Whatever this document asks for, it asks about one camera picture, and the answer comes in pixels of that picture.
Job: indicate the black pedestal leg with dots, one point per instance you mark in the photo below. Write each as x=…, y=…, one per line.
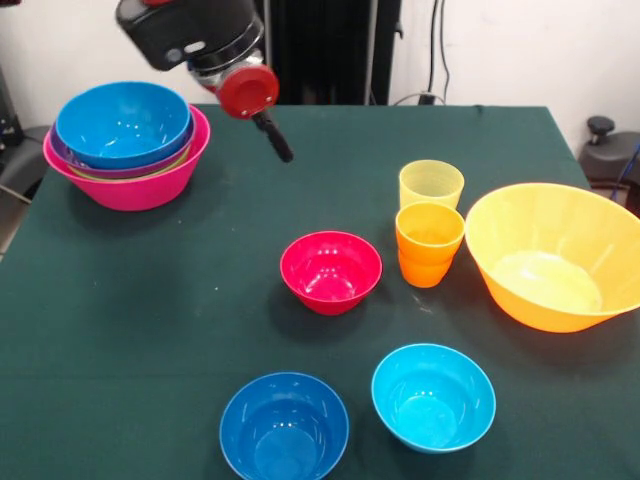
x=607, y=155
x=22, y=155

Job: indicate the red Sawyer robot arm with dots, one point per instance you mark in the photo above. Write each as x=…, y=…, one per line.
x=190, y=30

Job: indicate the small dark blue bowl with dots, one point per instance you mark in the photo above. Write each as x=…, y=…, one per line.
x=285, y=425

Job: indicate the purple plastic bowl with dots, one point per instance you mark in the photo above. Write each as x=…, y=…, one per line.
x=64, y=157

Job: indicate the large orange plastic bowl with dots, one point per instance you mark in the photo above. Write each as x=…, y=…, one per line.
x=550, y=240

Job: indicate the large pink plastic bowl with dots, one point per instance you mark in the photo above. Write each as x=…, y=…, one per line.
x=135, y=195

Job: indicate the dark green tablecloth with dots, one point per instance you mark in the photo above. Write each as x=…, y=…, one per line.
x=525, y=150

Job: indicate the green plastic bowl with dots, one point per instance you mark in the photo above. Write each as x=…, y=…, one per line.
x=177, y=165

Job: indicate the orange plastic cup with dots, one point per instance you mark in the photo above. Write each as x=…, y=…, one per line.
x=425, y=272
x=430, y=230

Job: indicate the medium blue plastic bowl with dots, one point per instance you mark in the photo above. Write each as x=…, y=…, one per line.
x=122, y=125

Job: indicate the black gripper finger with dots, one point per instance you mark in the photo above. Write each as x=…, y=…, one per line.
x=274, y=137

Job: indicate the yellow plastic cup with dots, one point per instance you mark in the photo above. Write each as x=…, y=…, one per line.
x=431, y=185

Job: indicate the black equipment box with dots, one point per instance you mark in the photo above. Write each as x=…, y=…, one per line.
x=7, y=110

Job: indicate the small red plastic bowl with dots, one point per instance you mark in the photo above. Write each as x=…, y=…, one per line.
x=330, y=272

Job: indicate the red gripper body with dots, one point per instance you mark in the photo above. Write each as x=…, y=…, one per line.
x=247, y=92

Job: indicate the small light blue bowl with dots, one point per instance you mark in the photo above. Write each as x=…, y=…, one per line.
x=432, y=400

